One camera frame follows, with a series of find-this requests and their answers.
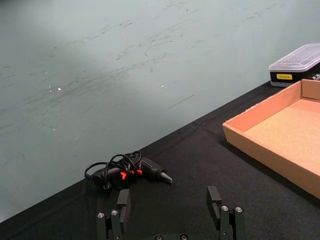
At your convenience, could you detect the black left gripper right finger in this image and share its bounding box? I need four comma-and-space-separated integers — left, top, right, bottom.
206, 185, 246, 240

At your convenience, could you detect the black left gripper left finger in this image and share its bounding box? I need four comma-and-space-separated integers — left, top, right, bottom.
96, 188, 132, 240

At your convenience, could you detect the black table cloth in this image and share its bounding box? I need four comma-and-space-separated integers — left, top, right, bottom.
0, 77, 320, 240

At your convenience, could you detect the shallow brown cardboard tray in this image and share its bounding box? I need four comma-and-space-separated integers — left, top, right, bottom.
222, 78, 320, 200

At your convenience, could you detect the clear plastic case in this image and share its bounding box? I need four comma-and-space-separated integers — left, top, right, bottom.
268, 42, 320, 88

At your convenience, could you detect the black corded tool red switch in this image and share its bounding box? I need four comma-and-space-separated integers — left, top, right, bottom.
84, 150, 174, 191

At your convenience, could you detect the plain pale wall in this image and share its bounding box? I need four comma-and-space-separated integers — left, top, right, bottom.
0, 0, 320, 223

